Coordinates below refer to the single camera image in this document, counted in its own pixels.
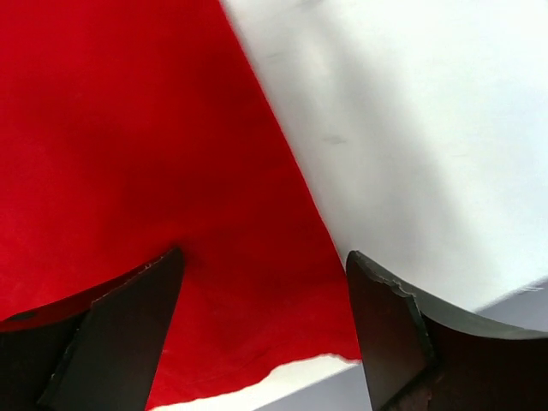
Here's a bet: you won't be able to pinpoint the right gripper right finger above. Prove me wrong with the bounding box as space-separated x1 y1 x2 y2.
346 251 547 410

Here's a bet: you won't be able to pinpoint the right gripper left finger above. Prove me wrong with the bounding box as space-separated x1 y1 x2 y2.
1 248 184 411

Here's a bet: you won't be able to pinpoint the red trousers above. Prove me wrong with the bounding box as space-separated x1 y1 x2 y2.
1 1 360 408

